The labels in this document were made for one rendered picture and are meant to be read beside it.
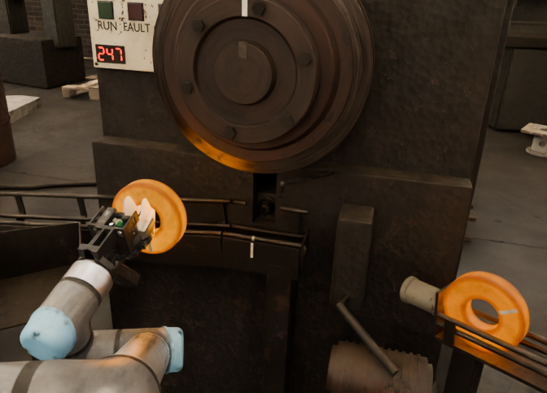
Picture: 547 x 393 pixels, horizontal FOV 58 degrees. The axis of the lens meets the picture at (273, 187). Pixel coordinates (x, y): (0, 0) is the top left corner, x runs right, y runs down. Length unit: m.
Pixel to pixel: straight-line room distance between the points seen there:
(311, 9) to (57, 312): 0.67
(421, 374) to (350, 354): 0.15
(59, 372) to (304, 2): 0.74
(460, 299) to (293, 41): 0.59
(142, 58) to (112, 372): 0.91
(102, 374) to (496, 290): 0.72
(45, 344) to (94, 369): 0.30
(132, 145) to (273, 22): 0.57
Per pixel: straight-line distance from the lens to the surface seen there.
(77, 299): 0.84
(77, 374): 0.51
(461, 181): 1.20
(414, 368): 1.16
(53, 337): 0.81
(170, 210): 1.00
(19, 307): 1.25
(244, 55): 0.95
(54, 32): 6.43
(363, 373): 1.14
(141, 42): 1.29
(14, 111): 5.13
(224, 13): 0.97
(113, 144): 1.36
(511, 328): 1.04
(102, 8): 1.33
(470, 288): 1.03
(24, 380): 0.51
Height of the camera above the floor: 1.28
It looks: 23 degrees down
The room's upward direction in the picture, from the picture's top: 2 degrees clockwise
